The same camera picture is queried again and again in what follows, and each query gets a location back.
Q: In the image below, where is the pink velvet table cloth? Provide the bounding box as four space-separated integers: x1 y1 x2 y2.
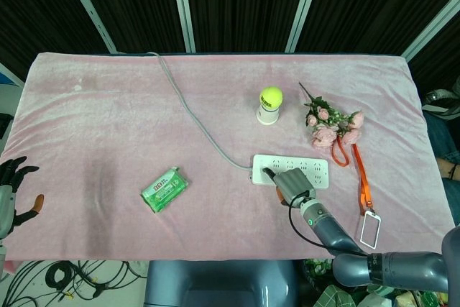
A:
0 52 456 262

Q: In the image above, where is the green checkered bag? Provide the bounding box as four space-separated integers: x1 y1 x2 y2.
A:
312 284 362 307

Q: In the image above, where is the seated person in jeans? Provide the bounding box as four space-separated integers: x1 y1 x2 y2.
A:
422 76 460 226

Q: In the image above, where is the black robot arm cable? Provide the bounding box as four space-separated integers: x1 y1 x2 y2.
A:
288 193 368 256

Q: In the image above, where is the right black grey robot hand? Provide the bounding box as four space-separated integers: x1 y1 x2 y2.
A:
262 166 320 209

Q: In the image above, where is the grey power strip cable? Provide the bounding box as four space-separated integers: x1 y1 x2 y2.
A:
145 51 254 170

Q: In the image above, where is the white partition frame post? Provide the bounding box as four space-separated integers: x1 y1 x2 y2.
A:
402 0 460 62
169 0 197 53
285 0 326 54
57 0 118 53

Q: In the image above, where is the orange lanyard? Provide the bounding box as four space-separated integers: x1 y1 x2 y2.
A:
331 139 377 215

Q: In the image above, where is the green snack packet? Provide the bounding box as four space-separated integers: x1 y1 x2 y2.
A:
139 165 190 214

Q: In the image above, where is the pink artificial flower bouquet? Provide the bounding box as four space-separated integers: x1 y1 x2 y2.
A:
298 82 365 150

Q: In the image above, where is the white badge holder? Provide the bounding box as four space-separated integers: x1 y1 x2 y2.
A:
359 210 382 249

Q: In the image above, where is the black floor cable bundle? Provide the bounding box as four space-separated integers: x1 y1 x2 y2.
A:
0 259 149 303

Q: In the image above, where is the left black grey robot hand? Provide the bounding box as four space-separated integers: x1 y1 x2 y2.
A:
0 155 45 239

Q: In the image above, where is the black bin with trash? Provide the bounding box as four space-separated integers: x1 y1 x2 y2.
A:
303 257 337 286

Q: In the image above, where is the grey blue robot torso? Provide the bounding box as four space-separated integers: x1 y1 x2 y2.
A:
143 259 299 307

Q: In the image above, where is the white power strip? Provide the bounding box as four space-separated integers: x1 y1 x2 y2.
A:
248 154 330 190

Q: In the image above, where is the white cup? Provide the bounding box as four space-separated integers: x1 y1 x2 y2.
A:
256 101 280 126

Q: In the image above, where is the yellow tennis ball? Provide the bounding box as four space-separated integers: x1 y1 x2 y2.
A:
259 86 284 111

